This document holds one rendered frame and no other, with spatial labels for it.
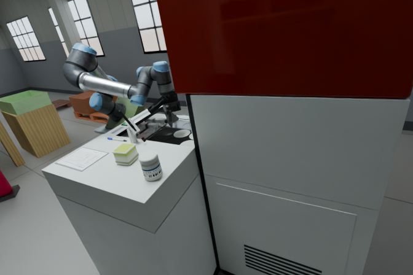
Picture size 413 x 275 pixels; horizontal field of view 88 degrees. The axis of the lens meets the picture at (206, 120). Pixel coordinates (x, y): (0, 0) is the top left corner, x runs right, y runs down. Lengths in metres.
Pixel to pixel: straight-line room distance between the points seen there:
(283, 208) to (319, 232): 0.17
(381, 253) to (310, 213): 0.99
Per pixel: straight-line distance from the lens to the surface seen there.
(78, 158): 1.21
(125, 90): 1.17
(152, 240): 0.94
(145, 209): 0.80
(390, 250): 1.99
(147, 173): 0.83
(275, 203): 1.01
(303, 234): 1.11
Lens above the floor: 1.47
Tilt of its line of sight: 24 degrees down
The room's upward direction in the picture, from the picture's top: 8 degrees counter-clockwise
